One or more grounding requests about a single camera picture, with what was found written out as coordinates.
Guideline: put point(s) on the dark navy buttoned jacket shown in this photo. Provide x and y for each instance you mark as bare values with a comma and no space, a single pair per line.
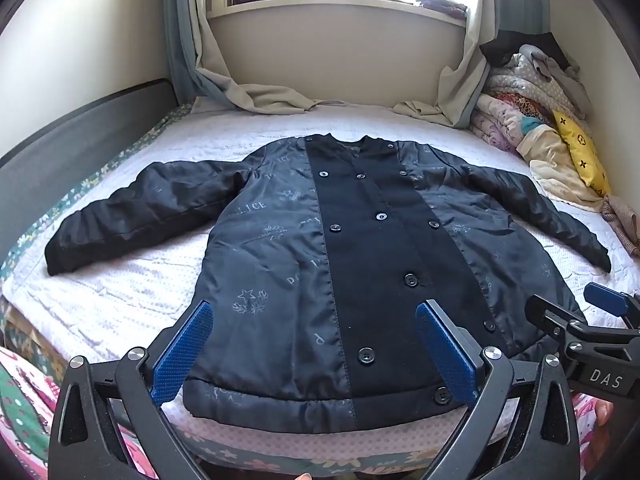
280,260

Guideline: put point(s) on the white quilted bed cover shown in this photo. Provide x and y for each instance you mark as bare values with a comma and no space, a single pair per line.
125,285

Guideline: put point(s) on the black cloth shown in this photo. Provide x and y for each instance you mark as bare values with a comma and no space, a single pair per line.
505,45

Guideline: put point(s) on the yellow patterned pillow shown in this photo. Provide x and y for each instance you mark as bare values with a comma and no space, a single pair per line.
580,150

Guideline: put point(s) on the blue-grey curtain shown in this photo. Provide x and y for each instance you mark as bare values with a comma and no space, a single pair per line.
175,35

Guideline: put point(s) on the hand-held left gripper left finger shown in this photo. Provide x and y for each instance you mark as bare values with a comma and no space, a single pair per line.
182,355

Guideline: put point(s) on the pile of folded blankets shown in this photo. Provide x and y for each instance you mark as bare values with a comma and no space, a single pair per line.
555,85

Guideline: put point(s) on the cream blanket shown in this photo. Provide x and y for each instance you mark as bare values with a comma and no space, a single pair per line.
550,165

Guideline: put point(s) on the green floral bed sheet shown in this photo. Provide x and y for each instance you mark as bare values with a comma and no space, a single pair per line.
30,240

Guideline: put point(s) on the colourful floral quilt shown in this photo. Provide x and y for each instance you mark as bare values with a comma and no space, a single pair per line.
500,115

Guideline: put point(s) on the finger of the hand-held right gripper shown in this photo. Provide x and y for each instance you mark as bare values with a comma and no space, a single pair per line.
545,310
605,297

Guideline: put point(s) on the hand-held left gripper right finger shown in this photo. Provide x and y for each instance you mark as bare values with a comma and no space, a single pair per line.
447,355

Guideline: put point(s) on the brown knit cloth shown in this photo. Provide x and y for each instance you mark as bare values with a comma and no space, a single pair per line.
625,225

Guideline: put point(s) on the dark grey bed headboard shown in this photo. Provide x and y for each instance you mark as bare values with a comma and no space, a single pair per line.
75,130

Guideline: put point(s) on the beige curtain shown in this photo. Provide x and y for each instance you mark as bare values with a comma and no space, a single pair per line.
472,60
260,95

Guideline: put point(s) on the dark knitted item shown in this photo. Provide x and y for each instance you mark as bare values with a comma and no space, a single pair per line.
442,5

